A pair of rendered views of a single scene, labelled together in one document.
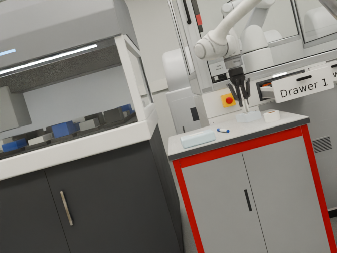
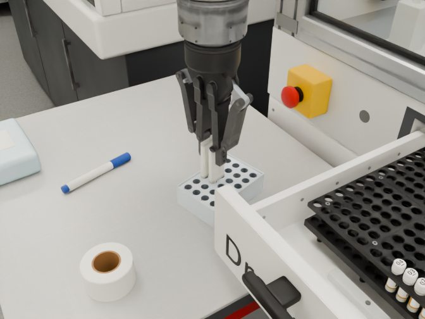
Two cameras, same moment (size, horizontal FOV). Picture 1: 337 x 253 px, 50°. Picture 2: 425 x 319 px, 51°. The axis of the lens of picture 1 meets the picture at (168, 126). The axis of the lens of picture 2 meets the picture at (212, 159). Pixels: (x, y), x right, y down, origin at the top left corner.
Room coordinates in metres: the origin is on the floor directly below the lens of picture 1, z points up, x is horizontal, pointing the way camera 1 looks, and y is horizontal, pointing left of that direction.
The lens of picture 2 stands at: (1.55, -0.87, 1.27)
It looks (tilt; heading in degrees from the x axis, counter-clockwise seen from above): 38 degrees down; 56
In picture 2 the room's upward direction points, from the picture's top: straight up
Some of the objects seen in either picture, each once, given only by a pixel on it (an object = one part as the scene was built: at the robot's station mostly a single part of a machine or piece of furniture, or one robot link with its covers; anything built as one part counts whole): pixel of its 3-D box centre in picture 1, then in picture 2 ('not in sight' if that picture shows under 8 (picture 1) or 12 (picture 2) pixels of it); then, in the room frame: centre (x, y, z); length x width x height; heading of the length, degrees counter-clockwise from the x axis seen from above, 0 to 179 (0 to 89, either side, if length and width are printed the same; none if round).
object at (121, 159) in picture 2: (222, 130); (97, 171); (1.72, -0.25, 0.77); 0.14 x 0.02 x 0.02; 11
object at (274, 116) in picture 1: (272, 116); (108, 271); (1.65, -0.47, 0.78); 0.07 x 0.07 x 0.04
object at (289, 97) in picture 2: (228, 100); (292, 96); (2.05, -0.37, 0.88); 0.04 x 0.03 x 0.04; 88
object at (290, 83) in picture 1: (302, 84); (295, 302); (1.77, -0.69, 0.87); 0.29 x 0.02 x 0.11; 88
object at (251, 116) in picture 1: (248, 116); (221, 188); (1.87, -0.42, 0.78); 0.12 x 0.08 x 0.04; 13
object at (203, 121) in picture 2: (237, 90); (205, 107); (1.86, -0.39, 0.93); 0.04 x 0.01 x 0.11; 13
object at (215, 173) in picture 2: (245, 105); (216, 161); (1.86, -0.42, 0.84); 0.03 x 0.01 x 0.07; 13
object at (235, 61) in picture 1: (233, 62); (212, 14); (1.86, -0.41, 1.07); 0.09 x 0.09 x 0.06
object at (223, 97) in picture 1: (227, 100); (306, 91); (2.09, -0.37, 0.88); 0.07 x 0.05 x 0.07; 88
